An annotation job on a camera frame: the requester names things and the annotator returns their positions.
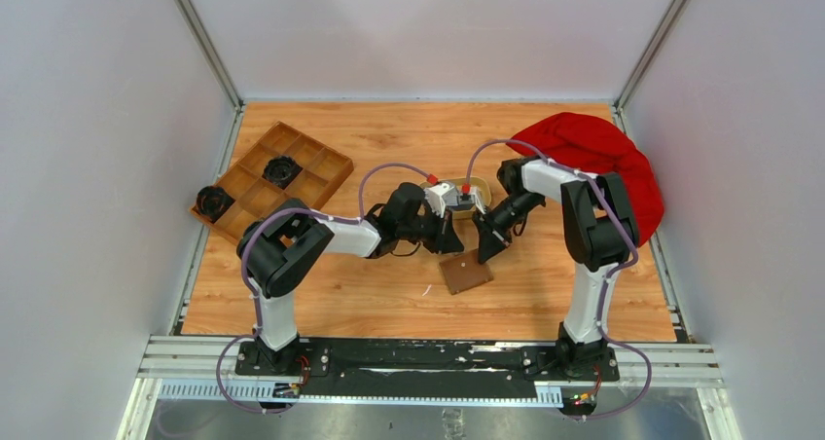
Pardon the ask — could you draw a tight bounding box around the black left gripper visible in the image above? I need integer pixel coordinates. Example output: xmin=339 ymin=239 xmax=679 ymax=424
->
xmin=397 ymin=204 xmax=464 ymax=255

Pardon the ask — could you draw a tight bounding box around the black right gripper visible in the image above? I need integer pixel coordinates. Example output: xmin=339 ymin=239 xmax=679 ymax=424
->
xmin=473 ymin=191 xmax=543 ymax=265

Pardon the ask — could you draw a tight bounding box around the brown leather card holder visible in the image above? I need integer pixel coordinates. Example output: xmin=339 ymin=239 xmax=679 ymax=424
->
xmin=439 ymin=249 xmax=493 ymax=295

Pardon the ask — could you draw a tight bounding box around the beige oval tray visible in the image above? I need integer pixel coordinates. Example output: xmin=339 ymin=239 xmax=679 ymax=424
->
xmin=420 ymin=176 xmax=492 ymax=220

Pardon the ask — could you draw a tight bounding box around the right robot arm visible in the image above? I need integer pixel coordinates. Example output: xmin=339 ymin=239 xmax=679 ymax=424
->
xmin=473 ymin=157 xmax=640 ymax=380

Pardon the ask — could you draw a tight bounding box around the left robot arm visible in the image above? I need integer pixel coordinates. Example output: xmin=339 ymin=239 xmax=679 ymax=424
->
xmin=236 ymin=182 xmax=464 ymax=375

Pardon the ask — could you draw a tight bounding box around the red cloth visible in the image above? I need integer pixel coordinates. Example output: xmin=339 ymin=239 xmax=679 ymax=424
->
xmin=508 ymin=112 xmax=664 ymax=244

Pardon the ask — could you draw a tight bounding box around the wooden compartment tray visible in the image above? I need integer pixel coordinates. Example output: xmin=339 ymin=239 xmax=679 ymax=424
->
xmin=190 ymin=122 xmax=354 ymax=244

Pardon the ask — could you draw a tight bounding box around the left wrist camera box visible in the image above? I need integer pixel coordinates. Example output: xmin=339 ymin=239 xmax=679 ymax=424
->
xmin=423 ymin=181 xmax=459 ymax=217

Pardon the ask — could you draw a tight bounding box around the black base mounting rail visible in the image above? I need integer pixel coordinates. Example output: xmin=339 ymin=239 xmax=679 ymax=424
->
xmin=233 ymin=338 xmax=620 ymax=400

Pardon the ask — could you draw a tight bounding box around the black coiled cable roll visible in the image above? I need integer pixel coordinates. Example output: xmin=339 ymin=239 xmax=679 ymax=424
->
xmin=262 ymin=156 xmax=304 ymax=190
xmin=196 ymin=185 xmax=235 ymax=224

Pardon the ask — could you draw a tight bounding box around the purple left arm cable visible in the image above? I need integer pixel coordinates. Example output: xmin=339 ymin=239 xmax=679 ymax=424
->
xmin=215 ymin=162 xmax=440 ymax=416

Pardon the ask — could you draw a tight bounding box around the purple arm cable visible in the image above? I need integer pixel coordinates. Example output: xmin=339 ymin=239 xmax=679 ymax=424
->
xmin=215 ymin=162 xmax=440 ymax=416
xmin=465 ymin=138 xmax=653 ymax=422

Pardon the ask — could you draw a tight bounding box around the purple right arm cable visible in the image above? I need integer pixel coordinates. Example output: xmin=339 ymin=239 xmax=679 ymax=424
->
xmin=465 ymin=138 xmax=653 ymax=422

